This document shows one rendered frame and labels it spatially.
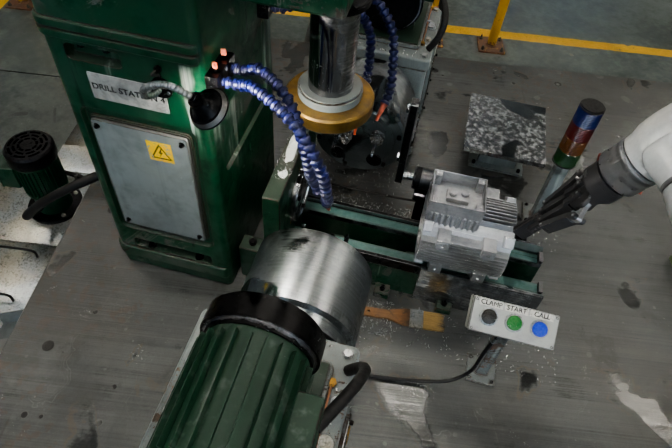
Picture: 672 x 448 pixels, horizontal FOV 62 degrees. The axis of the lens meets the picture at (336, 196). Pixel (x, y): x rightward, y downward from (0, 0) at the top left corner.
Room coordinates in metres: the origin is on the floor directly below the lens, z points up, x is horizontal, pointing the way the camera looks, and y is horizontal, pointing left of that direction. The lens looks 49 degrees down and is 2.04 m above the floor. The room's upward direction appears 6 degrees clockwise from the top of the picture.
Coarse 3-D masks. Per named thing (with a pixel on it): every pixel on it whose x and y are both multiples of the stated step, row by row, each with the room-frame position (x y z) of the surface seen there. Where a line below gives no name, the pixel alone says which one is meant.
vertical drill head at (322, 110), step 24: (312, 24) 0.87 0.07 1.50; (336, 24) 0.85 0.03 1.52; (312, 48) 0.87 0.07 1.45; (336, 48) 0.85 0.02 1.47; (312, 72) 0.87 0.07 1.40; (336, 72) 0.85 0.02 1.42; (312, 96) 0.85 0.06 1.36; (336, 96) 0.85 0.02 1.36; (360, 96) 0.87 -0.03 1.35; (312, 120) 0.81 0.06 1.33; (336, 120) 0.81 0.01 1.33; (360, 120) 0.83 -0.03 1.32
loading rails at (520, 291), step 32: (320, 224) 0.93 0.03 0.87; (352, 224) 0.91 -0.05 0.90; (384, 224) 0.91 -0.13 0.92; (416, 224) 0.91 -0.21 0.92; (384, 256) 0.80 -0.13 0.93; (512, 256) 0.84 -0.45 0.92; (384, 288) 0.77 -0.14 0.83; (416, 288) 0.77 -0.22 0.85; (448, 288) 0.76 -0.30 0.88; (480, 288) 0.74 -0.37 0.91; (512, 288) 0.74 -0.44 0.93
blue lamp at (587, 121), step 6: (576, 114) 1.09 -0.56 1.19; (582, 114) 1.07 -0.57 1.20; (588, 114) 1.06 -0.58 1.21; (576, 120) 1.08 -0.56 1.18; (582, 120) 1.07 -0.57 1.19; (588, 120) 1.06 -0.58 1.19; (594, 120) 1.06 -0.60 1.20; (582, 126) 1.06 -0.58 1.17; (588, 126) 1.06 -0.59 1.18; (594, 126) 1.06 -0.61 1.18
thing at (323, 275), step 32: (256, 256) 0.65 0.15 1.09; (288, 256) 0.61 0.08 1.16; (320, 256) 0.62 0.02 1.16; (352, 256) 0.64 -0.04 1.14; (256, 288) 0.55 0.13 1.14; (288, 288) 0.54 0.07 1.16; (320, 288) 0.55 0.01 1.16; (352, 288) 0.58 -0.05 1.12; (320, 320) 0.49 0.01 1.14; (352, 320) 0.52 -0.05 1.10
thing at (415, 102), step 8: (408, 104) 1.01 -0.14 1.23; (416, 104) 0.99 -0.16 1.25; (408, 112) 0.99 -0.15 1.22; (416, 112) 0.98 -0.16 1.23; (408, 120) 0.98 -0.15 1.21; (408, 128) 0.98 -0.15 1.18; (408, 136) 0.98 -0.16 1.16; (408, 144) 0.98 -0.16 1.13; (400, 152) 0.99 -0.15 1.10; (408, 152) 0.98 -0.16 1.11; (400, 160) 0.98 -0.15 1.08; (400, 168) 0.98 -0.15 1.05; (400, 176) 0.98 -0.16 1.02
